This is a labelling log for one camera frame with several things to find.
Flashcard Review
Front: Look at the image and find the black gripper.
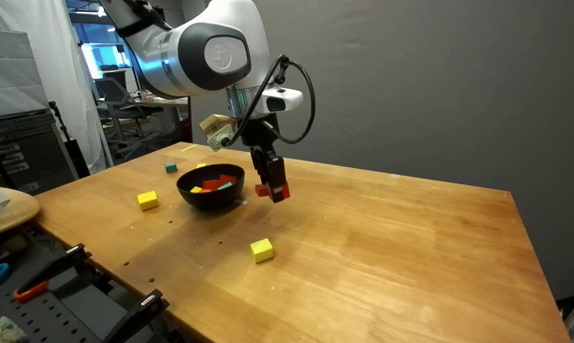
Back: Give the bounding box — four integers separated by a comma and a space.
240, 116, 291, 206

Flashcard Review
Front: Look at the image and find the white curtain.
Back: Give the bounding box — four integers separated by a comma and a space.
0, 0, 114, 175

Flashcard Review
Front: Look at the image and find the black perforated board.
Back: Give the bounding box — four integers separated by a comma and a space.
0, 223, 192, 343

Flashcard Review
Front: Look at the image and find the small white crumpled object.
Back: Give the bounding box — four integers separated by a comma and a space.
0, 314, 28, 343

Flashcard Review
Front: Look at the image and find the tan wrist camera plate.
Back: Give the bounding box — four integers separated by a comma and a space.
198, 112, 240, 152

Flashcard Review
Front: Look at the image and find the office chair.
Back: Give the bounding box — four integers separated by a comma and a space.
93, 74, 148, 162

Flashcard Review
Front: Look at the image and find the large yellow block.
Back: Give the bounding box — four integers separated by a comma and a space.
135, 189, 160, 213

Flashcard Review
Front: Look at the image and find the yellow-green block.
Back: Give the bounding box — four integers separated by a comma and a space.
247, 236, 276, 267

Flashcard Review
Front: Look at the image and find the black tripod leg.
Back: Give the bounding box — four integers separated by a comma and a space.
45, 99, 91, 181

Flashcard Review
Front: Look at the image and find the grey fabric backdrop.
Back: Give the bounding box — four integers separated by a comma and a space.
186, 0, 574, 301

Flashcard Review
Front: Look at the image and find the blue lit screen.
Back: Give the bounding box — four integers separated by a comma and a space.
70, 17, 135, 82

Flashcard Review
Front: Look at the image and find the white desk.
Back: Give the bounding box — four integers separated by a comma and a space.
133, 91, 190, 110

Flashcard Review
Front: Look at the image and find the grey box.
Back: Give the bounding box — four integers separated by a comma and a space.
0, 27, 51, 122

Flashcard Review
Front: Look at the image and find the black drawer cabinet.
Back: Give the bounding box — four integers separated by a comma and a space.
0, 109, 79, 196

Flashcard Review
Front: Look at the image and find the black clamp orange handle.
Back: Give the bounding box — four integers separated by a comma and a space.
9, 242, 91, 305
99, 288, 171, 343

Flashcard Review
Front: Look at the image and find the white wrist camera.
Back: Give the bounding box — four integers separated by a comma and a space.
261, 86, 305, 114

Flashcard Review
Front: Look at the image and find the black bowl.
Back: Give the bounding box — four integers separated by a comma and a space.
175, 162, 245, 213

